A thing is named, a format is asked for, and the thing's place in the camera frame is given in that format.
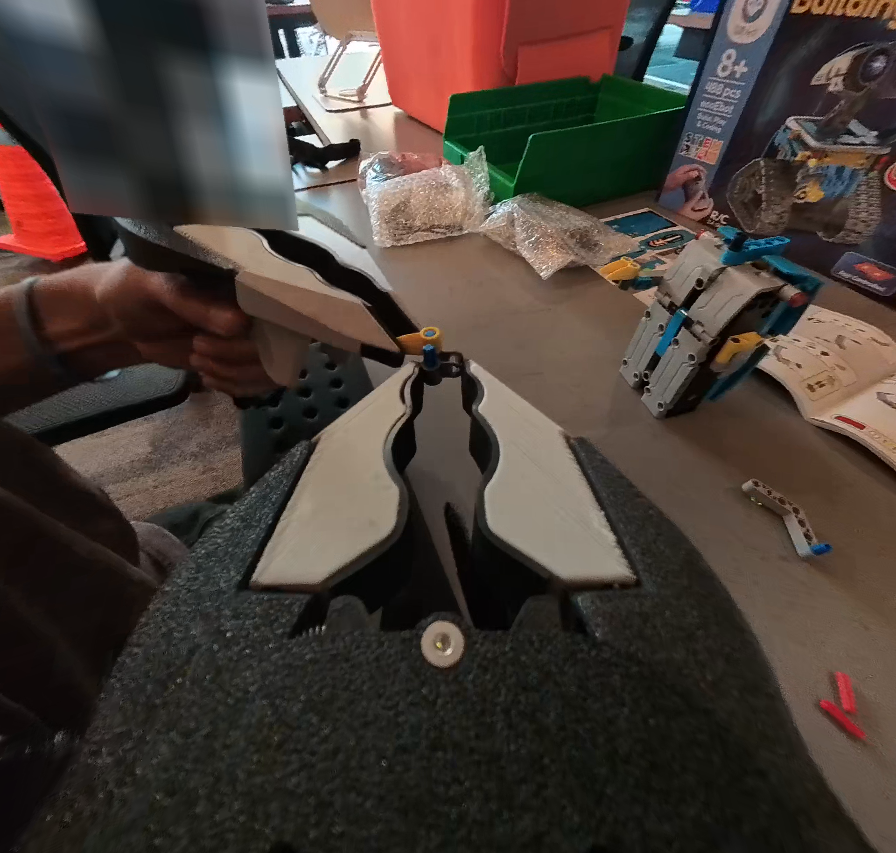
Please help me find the metal laptop stand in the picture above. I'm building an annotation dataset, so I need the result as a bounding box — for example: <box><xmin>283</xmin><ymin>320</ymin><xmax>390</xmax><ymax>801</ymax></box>
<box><xmin>290</xmin><ymin>0</ymin><xmax>393</xmax><ymax>115</ymax></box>

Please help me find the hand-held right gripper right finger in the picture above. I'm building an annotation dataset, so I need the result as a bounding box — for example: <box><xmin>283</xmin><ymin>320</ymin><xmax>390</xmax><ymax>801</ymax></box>
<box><xmin>463</xmin><ymin>361</ymin><xmax>638</xmax><ymax>589</ymax></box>

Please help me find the bubble wrap bag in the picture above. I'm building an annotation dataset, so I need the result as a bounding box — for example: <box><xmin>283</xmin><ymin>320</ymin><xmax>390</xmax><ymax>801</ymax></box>
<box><xmin>358</xmin><ymin>147</ymin><xmax>494</xmax><ymax>248</ymax></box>
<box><xmin>483</xmin><ymin>193</ymin><xmax>631</xmax><ymax>280</ymax></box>

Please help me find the dark perforated chair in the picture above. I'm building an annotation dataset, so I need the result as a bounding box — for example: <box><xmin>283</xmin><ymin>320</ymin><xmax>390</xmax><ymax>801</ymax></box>
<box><xmin>7</xmin><ymin>345</ymin><xmax>375</xmax><ymax>497</ymax></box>

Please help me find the person's left hand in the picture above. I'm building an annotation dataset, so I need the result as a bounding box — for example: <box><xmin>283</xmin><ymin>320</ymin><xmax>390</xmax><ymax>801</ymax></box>
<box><xmin>77</xmin><ymin>261</ymin><xmax>270</xmax><ymax>395</ymax></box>

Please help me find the instruction booklet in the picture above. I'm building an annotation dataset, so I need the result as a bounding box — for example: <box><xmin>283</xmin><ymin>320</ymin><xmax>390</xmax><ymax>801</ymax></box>
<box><xmin>756</xmin><ymin>304</ymin><xmax>896</xmax><ymax>472</ymax></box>

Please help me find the sticker sheet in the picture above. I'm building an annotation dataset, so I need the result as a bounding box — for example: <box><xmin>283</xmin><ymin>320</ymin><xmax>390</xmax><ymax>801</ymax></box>
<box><xmin>598</xmin><ymin>209</ymin><xmax>701</xmax><ymax>308</ymax></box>

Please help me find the orange traffic cone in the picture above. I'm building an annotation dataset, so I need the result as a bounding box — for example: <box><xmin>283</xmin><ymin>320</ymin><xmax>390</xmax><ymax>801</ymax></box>
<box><xmin>0</xmin><ymin>125</ymin><xmax>88</xmax><ymax>262</ymax></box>

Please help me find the green plastic bin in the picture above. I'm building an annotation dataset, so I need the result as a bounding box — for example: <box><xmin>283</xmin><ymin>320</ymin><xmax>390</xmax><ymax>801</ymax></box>
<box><xmin>443</xmin><ymin>74</ymin><xmax>690</xmax><ymax>208</ymax></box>

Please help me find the grey angled beam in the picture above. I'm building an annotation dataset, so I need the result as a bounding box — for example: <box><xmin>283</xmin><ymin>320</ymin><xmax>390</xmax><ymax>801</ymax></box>
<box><xmin>742</xmin><ymin>478</ymin><xmax>834</xmax><ymax>560</ymax></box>

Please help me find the person's brown clothing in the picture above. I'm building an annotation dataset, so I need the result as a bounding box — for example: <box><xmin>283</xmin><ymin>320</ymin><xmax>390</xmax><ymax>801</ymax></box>
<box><xmin>0</xmin><ymin>419</ymin><xmax>169</xmax><ymax>853</ymax></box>

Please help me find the grey wristband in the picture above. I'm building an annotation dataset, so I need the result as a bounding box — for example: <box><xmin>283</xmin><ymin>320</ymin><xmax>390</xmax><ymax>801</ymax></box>
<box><xmin>13</xmin><ymin>277</ymin><xmax>44</xmax><ymax>365</ymax></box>

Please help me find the orange storage box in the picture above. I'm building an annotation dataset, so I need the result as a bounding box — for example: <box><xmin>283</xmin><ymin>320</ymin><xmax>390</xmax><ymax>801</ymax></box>
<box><xmin>364</xmin><ymin>0</ymin><xmax>641</xmax><ymax>133</ymax></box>

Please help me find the dark blue robot kit box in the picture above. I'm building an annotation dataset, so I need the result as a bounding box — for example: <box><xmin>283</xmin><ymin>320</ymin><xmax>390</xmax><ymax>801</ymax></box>
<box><xmin>658</xmin><ymin>0</ymin><xmax>896</xmax><ymax>301</ymax></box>

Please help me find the grey blue brick robot model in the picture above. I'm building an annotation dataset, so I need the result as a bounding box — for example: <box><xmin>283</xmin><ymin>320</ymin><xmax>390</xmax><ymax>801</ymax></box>
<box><xmin>601</xmin><ymin>226</ymin><xmax>823</xmax><ymax>420</ymax></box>

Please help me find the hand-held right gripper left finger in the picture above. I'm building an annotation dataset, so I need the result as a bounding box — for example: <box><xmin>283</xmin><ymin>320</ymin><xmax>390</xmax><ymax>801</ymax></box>
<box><xmin>249</xmin><ymin>363</ymin><xmax>427</xmax><ymax>595</ymax></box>

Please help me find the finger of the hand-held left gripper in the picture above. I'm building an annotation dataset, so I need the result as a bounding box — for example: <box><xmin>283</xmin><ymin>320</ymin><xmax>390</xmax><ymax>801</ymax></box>
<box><xmin>234</xmin><ymin>265</ymin><xmax>406</xmax><ymax>367</ymax></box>
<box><xmin>174</xmin><ymin>225</ymin><xmax>421</xmax><ymax>339</ymax></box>

